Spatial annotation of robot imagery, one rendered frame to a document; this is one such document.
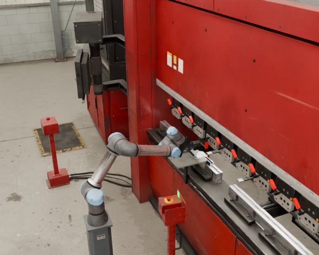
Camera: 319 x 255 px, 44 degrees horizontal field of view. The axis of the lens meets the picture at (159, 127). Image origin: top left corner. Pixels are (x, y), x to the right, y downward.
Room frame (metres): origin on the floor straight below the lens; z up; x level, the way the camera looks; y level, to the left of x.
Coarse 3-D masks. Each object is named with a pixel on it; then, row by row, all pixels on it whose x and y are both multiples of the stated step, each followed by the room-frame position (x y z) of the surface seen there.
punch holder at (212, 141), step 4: (208, 124) 2.64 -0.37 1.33; (208, 128) 2.64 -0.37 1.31; (212, 128) 2.59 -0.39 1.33; (208, 132) 2.63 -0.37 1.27; (212, 132) 2.58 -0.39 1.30; (216, 132) 2.53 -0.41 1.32; (208, 136) 2.62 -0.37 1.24; (212, 136) 2.58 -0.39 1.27; (216, 136) 2.53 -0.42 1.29; (220, 136) 2.53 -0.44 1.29; (208, 140) 2.62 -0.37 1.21; (212, 140) 2.57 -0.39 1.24; (220, 140) 2.53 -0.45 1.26; (208, 144) 2.62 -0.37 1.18; (212, 144) 2.57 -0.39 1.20; (216, 144) 2.52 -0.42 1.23; (216, 148) 2.52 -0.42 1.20
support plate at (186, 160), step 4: (188, 152) 2.80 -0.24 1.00; (192, 152) 2.80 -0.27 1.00; (184, 156) 2.74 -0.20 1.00; (188, 156) 2.74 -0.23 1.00; (172, 160) 2.68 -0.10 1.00; (176, 160) 2.68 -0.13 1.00; (180, 160) 2.68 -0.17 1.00; (184, 160) 2.68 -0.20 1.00; (188, 160) 2.68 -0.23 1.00; (192, 160) 2.67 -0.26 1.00; (196, 160) 2.67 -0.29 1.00; (200, 160) 2.67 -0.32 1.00; (204, 160) 2.67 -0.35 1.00; (176, 164) 2.62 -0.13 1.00; (180, 164) 2.61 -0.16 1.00; (184, 164) 2.61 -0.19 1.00; (188, 164) 2.61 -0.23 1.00; (192, 164) 2.62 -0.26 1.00
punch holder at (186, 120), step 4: (184, 108) 2.99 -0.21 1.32; (184, 112) 2.99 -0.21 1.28; (188, 112) 2.92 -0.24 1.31; (192, 112) 2.89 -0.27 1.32; (184, 116) 2.98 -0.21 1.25; (188, 116) 2.92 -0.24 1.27; (192, 116) 2.89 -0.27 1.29; (184, 120) 2.98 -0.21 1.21; (188, 120) 2.91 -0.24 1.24; (188, 124) 2.91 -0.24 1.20; (192, 128) 2.90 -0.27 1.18
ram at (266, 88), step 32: (160, 0) 3.43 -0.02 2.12; (160, 32) 3.43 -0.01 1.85; (192, 32) 2.90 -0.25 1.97; (224, 32) 2.52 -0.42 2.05; (256, 32) 2.22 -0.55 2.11; (160, 64) 3.44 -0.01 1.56; (192, 64) 2.89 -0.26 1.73; (224, 64) 2.50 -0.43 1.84; (256, 64) 2.20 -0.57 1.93; (288, 64) 1.96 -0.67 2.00; (192, 96) 2.87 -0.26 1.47; (224, 96) 2.47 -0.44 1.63; (256, 96) 2.17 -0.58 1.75; (288, 96) 1.93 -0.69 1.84; (256, 128) 2.14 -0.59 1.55; (288, 128) 1.90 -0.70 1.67; (288, 160) 1.87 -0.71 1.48
